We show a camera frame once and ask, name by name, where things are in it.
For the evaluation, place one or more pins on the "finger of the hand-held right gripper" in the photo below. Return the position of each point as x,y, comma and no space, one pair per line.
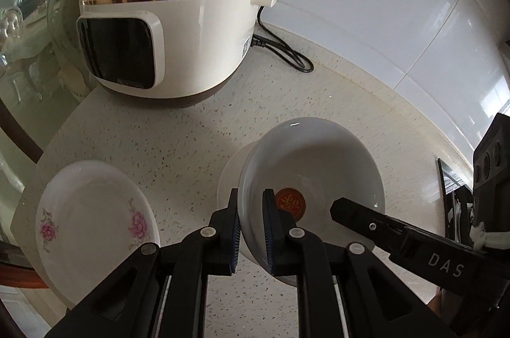
366,224

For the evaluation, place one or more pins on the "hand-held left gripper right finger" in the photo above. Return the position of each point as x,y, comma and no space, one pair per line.
267,238

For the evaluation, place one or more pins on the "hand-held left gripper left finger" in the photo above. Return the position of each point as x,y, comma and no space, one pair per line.
236,242

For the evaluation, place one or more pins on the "white bowl with pink flowers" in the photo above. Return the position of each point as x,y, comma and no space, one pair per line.
229,178

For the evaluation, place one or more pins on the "red bowl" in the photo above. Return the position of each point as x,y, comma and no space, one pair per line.
318,162

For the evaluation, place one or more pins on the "large white floral plate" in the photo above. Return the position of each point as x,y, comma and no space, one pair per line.
91,210

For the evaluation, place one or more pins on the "white knitted cloth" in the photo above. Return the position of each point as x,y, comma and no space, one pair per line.
494,240

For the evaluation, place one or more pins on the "cream rice cooker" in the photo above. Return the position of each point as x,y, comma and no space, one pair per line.
179,23

